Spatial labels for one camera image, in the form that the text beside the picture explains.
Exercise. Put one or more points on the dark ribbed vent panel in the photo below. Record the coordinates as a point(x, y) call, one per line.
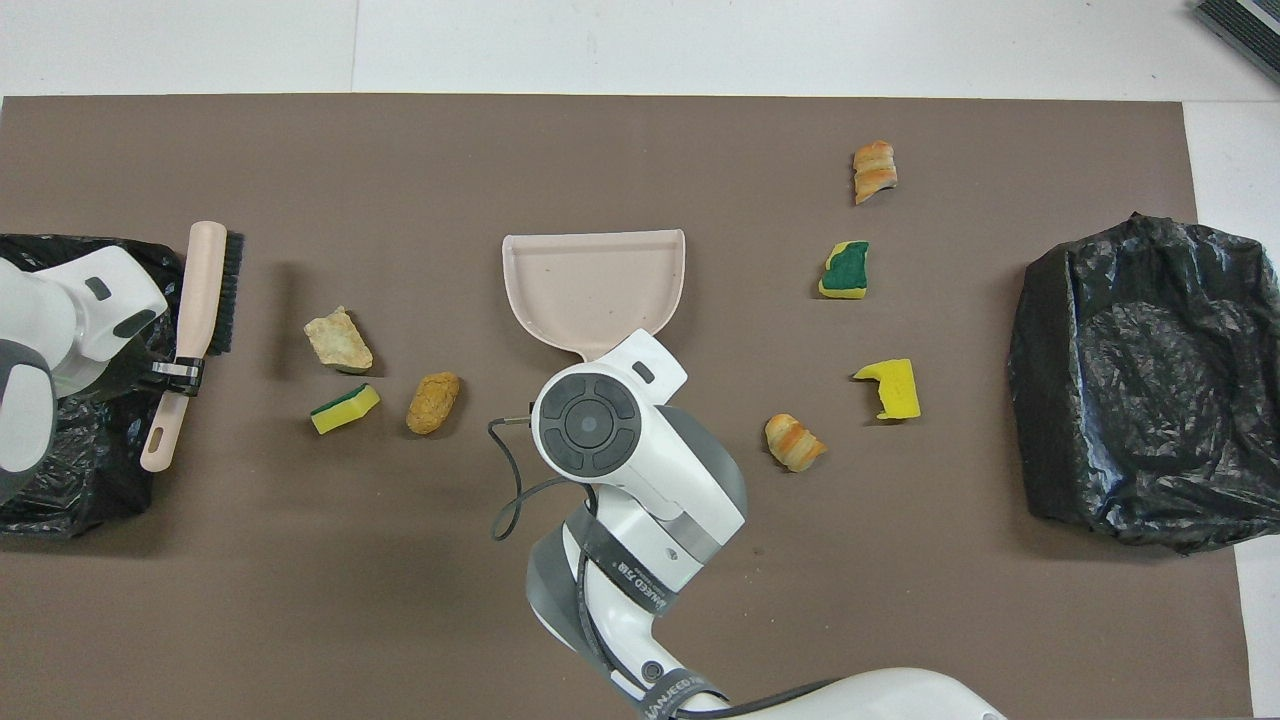
point(1245, 30)

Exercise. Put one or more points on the beige hand brush black bristles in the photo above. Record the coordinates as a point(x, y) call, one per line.
point(203, 290)

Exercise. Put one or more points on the pale crusty bread chunk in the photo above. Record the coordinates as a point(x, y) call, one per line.
point(338, 342)

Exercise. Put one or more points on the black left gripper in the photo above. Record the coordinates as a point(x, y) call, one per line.
point(145, 362)

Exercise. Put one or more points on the beige plastic dustpan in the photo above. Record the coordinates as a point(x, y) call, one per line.
point(595, 290)

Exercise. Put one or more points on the black bag lined bin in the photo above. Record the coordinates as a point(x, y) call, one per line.
point(60, 480)
point(1150, 400)

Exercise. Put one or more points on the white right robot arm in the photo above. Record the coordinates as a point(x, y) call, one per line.
point(640, 480)

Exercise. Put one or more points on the small yellow green sponge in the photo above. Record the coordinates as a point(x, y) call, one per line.
point(345, 410)

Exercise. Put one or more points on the brown bread nugget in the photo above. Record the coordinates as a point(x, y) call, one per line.
point(433, 403)

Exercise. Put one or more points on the brown table mat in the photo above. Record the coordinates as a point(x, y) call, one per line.
point(400, 180)

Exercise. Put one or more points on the orange striped croissant piece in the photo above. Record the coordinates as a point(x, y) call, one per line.
point(874, 172)
point(795, 442)

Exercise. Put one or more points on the green topped yellow sponge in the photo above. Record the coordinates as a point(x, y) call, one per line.
point(845, 268)

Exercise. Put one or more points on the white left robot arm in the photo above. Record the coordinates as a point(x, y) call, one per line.
point(40, 320)

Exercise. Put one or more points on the notched yellow sponge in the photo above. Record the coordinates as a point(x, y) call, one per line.
point(897, 390)

